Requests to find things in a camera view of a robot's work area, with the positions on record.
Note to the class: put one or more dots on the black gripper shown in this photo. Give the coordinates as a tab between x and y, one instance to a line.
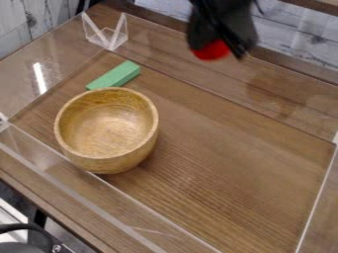
231	15

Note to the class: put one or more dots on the red plush strawberry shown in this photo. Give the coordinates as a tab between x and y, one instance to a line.
212	51

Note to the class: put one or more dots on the green rectangular block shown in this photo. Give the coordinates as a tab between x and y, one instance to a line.
116	77

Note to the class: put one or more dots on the wooden bowl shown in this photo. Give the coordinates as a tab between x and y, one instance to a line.
107	129

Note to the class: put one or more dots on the clear acrylic corner bracket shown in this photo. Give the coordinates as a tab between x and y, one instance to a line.
107	38

